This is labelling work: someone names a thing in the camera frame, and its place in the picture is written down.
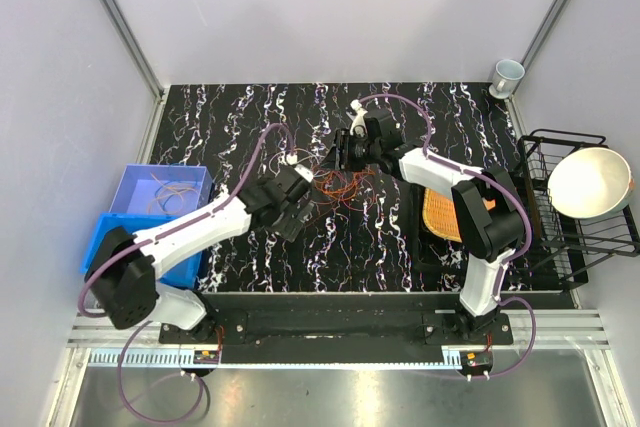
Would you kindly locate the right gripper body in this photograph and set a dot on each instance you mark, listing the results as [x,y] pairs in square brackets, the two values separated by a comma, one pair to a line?
[361,151]

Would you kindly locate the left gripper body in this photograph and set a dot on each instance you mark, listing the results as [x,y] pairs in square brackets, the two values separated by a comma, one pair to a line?
[286,226]

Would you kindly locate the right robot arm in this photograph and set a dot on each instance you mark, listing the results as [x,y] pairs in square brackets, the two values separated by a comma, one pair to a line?
[491,221]

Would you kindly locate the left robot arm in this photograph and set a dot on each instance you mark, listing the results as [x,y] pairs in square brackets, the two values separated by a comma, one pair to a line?
[126,271]

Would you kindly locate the woven bamboo basket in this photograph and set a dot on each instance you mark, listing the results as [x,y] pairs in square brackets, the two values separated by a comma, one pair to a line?
[439,216]

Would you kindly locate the lavender plastic bin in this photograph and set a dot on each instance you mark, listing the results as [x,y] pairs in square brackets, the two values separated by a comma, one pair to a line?
[170,190]

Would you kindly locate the white mug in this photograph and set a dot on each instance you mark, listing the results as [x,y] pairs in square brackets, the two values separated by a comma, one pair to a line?
[506,77]

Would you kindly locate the white bowl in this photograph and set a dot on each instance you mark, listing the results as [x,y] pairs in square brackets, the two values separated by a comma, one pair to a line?
[591,183]

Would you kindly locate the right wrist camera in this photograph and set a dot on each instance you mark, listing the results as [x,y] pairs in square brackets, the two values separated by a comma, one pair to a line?
[358,127]

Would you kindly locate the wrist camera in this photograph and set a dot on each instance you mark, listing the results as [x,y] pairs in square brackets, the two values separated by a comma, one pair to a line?
[358,127]
[304,172]

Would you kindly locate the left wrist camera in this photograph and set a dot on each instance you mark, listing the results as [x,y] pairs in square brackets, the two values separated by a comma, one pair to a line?
[304,172]

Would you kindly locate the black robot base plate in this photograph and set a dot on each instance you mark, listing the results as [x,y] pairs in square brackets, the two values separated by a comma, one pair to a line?
[432,318]

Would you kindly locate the black wire dish rack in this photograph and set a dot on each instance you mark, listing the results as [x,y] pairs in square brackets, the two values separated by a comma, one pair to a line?
[562,244]

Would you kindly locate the aluminium frame post right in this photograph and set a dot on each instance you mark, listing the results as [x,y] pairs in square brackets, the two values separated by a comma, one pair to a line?
[544,30]

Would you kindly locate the aluminium frame post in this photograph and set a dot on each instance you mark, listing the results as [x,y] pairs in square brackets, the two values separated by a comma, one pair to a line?
[544,30]
[131,44]

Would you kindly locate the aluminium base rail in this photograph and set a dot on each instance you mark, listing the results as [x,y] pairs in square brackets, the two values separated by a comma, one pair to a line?
[555,330]

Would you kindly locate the aluminium frame post left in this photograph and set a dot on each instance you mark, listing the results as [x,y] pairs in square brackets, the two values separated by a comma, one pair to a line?
[131,44]

